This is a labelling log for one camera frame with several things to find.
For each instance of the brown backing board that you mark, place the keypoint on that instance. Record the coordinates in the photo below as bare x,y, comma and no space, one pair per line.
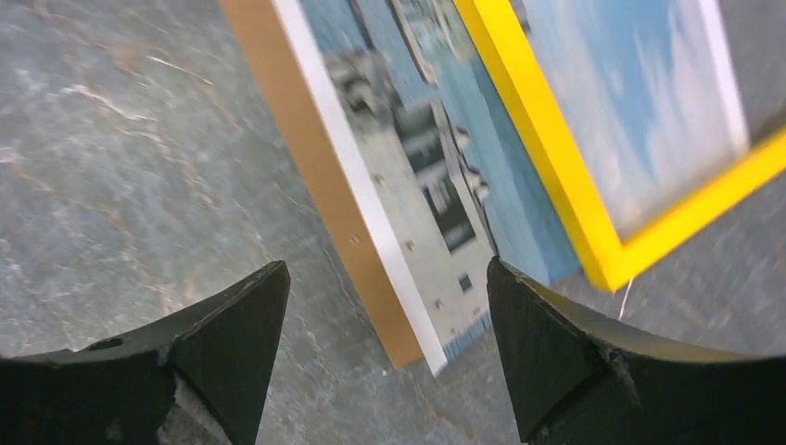
287,65

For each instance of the yellow picture frame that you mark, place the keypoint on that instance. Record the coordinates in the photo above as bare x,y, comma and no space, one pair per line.
608,261

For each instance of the photo with backing board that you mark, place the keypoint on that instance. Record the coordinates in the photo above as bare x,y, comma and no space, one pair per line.
647,91

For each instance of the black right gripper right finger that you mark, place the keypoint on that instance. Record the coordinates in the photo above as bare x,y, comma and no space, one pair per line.
577,376

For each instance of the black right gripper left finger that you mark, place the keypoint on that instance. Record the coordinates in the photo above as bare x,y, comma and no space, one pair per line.
122,389

